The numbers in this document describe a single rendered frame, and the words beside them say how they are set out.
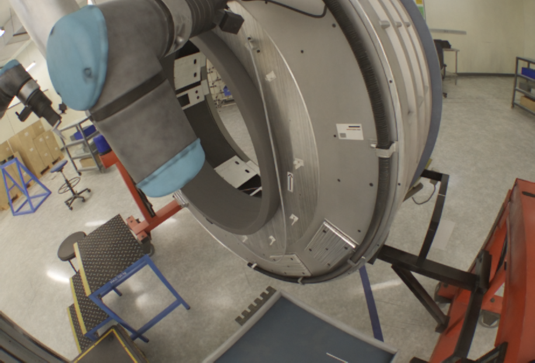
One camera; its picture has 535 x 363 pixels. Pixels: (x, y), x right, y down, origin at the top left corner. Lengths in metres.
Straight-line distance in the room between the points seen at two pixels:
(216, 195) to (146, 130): 0.95
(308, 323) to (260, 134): 0.59
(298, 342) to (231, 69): 0.76
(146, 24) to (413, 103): 0.46
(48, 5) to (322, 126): 0.49
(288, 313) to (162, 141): 0.71
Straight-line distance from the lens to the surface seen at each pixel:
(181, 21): 0.30
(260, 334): 0.83
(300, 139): 0.51
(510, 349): 0.62
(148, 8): 0.27
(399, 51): 0.50
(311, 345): 0.79
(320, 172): 0.52
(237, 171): 1.30
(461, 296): 1.39
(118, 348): 1.51
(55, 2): 0.39
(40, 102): 0.94
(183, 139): 0.25
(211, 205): 1.12
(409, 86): 0.50
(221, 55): 0.55
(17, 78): 0.97
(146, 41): 0.25
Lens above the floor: 1.42
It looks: 29 degrees down
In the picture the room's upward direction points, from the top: 12 degrees counter-clockwise
